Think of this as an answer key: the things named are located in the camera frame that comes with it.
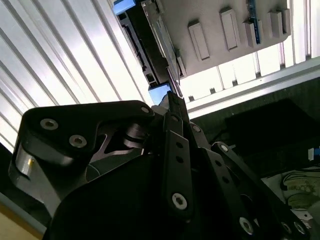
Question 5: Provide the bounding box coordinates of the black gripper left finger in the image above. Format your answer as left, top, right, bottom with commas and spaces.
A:
8, 91, 195, 223

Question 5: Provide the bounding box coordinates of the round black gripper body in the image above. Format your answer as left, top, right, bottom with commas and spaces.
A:
43, 119, 236, 240

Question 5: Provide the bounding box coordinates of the hard disk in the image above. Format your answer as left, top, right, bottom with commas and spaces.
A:
112, 0, 185, 107

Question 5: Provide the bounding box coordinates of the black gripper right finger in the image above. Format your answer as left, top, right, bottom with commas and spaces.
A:
177, 97, 311, 240

